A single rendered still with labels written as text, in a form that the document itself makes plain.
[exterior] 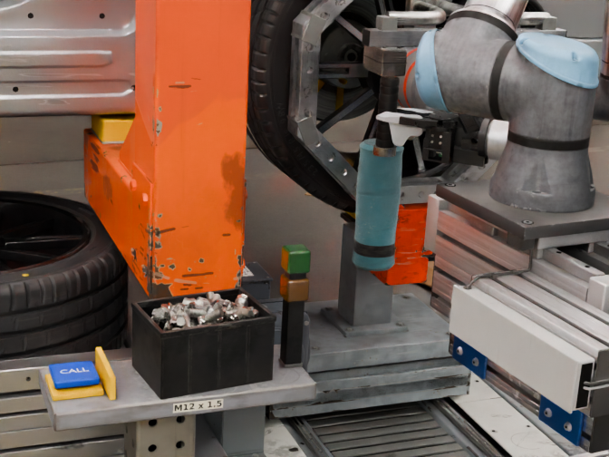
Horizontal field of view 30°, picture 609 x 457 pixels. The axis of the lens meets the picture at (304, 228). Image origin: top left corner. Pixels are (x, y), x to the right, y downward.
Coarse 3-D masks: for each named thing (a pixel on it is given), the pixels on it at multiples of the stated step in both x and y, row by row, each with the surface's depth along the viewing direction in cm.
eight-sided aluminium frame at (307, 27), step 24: (336, 0) 224; (312, 24) 223; (312, 48) 226; (312, 72) 227; (312, 96) 228; (288, 120) 234; (312, 120) 230; (312, 144) 232; (336, 168) 235; (456, 168) 250; (480, 168) 248; (408, 192) 243; (432, 192) 245
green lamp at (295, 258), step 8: (288, 248) 187; (296, 248) 188; (304, 248) 188; (288, 256) 186; (296, 256) 186; (304, 256) 187; (288, 264) 186; (296, 264) 187; (304, 264) 187; (288, 272) 187; (296, 272) 187; (304, 272) 188
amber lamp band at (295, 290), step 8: (280, 280) 191; (288, 280) 188; (296, 280) 188; (304, 280) 188; (280, 288) 191; (288, 288) 188; (296, 288) 188; (304, 288) 189; (288, 296) 188; (296, 296) 189; (304, 296) 189
